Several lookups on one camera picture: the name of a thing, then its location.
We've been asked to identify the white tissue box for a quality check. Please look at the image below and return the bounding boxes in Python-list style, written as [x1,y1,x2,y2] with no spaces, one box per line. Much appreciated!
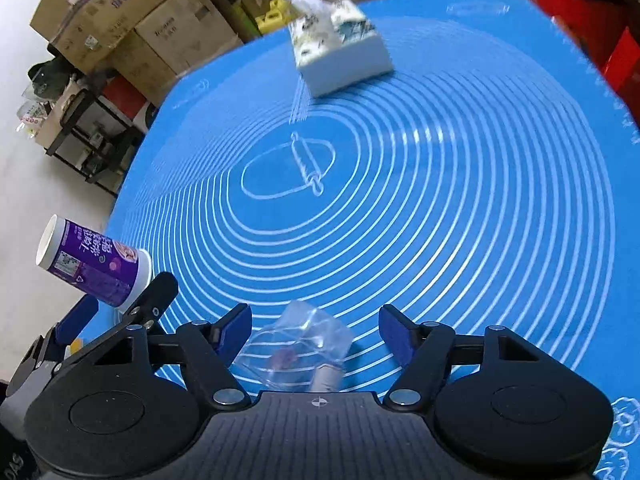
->
[288,0,394,98]

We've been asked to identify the upper open cardboard box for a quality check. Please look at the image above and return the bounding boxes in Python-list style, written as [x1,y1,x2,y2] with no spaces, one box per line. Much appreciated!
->
[30,0,165,74]

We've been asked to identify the clear plastic cup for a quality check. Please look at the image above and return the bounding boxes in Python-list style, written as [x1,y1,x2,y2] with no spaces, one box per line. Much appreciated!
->
[234,300,354,392]

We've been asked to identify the yellow plastic jug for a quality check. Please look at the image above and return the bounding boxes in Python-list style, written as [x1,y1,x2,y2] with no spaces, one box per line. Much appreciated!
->
[255,0,297,36]

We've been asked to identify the blue silicone baking mat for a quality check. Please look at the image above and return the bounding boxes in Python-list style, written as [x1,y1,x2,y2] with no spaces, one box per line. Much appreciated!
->
[106,0,639,479]

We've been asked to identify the lower cardboard box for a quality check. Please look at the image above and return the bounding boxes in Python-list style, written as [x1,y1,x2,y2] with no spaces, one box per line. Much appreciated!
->
[108,0,243,106]

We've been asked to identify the black metal shelf rack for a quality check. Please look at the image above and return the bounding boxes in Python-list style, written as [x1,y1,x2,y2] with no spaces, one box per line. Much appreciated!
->
[36,81,146,197]

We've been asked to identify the red gift boxes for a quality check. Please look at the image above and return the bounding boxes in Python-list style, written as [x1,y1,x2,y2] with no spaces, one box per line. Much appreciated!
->
[532,0,639,120]

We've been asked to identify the purple white paper cup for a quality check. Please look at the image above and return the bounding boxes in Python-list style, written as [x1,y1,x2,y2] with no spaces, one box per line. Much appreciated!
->
[36,214,152,312]

